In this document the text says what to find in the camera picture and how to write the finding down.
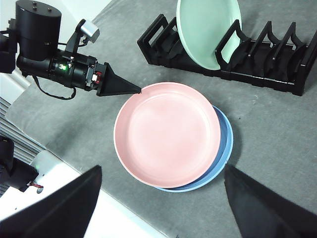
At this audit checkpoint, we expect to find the black device with red wires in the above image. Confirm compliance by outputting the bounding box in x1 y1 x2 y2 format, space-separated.
0 135 44 194

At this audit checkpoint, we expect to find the black plastic plate rack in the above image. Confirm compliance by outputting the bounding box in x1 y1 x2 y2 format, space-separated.
137 13 317 97

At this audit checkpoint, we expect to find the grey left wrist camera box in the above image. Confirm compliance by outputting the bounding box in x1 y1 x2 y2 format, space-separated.
80 20 101 43

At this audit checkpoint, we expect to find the grey ribbed panel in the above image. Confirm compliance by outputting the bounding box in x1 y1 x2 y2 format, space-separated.
0 96 48 164

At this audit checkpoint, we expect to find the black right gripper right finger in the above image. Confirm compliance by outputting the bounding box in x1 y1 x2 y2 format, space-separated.
224 165 317 238

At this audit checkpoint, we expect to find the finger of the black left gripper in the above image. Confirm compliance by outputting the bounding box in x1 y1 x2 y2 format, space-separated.
97 62 143 97

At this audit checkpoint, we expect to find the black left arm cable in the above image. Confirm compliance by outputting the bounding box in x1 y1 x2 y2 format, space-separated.
33 75 77 100

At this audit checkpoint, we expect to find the pale green round plate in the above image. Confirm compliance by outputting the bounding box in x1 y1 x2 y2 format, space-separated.
175 0 242 71

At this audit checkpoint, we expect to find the blue round plate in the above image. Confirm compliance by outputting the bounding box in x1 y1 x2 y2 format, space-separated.
156 105 234 193

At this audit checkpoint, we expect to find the white cylindrical device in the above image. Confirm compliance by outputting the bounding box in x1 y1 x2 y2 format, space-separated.
29 150 61 183

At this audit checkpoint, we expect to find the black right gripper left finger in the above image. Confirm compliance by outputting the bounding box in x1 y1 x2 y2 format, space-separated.
0 165 103 238

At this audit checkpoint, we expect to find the pink round plate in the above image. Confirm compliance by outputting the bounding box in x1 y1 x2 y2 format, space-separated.
113 81 222 189

